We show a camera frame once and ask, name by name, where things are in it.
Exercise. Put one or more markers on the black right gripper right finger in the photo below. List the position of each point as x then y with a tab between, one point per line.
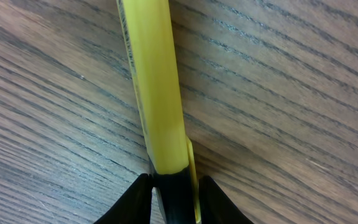
216	207

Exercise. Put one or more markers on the yellow black marker pen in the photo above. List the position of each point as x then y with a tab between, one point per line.
147	30

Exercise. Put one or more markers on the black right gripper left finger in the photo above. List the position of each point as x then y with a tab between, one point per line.
134	206

